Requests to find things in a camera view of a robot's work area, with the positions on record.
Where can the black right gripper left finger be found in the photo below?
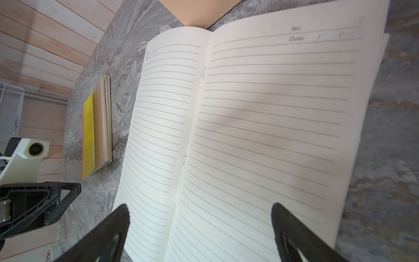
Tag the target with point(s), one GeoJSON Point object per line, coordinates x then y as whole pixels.
{"type": "Point", "coordinates": [104, 243]}

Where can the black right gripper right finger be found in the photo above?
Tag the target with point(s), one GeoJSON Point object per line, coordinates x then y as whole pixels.
{"type": "Point", "coordinates": [294, 240]}

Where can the white tape roll on table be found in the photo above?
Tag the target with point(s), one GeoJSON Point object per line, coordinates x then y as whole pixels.
{"type": "Point", "coordinates": [53, 252]}

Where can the white wire mesh shelf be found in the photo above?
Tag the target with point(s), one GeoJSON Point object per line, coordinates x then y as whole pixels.
{"type": "Point", "coordinates": [12, 102]}

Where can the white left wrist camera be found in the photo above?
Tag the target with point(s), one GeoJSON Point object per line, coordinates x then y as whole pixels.
{"type": "Point", "coordinates": [23, 157]}

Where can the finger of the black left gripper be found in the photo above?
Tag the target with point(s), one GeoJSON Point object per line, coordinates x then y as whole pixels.
{"type": "Point", "coordinates": [30, 206]}

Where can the open white lined notebook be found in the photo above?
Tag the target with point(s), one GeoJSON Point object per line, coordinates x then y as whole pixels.
{"type": "Point", "coordinates": [263, 110]}

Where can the yellow cover notebook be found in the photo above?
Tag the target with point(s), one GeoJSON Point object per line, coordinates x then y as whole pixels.
{"type": "Point", "coordinates": [88, 147]}

